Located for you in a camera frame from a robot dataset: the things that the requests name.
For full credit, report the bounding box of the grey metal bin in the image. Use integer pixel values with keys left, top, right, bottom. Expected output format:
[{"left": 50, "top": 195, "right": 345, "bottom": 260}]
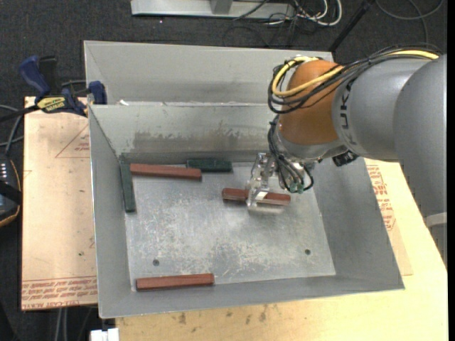
[{"left": 83, "top": 40, "right": 407, "bottom": 320}]

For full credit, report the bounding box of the brown cardboard board, red print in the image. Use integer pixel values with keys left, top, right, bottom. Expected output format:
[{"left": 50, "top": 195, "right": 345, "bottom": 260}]
[{"left": 20, "top": 95, "right": 415, "bottom": 313}]

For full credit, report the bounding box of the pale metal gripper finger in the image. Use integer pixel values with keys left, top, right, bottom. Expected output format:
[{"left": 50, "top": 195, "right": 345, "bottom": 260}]
[
  {"left": 247, "top": 190, "right": 285, "bottom": 215},
  {"left": 245, "top": 179, "right": 260, "bottom": 202}
]

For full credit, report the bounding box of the red-brown block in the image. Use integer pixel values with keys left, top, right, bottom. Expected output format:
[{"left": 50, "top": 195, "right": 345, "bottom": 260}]
[
  {"left": 221, "top": 187, "right": 292, "bottom": 206},
  {"left": 134, "top": 273, "right": 216, "bottom": 292},
  {"left": 129, "top": 163, "right": 203, "bottom": 182}
]

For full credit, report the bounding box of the dark green flat block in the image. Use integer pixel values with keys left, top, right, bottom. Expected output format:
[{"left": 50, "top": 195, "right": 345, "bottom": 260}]
[
  {"left": 186, "top": 158, "right": 233, "bottom": 173},
  {"left": 119, "top": 162, "right": 137, "bottom": 213}
]

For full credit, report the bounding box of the black cylinder on white bracket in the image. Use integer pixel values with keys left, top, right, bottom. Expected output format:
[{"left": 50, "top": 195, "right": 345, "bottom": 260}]
[{"left": 332, "top": 151, "right": 358, "bottom": 167}]

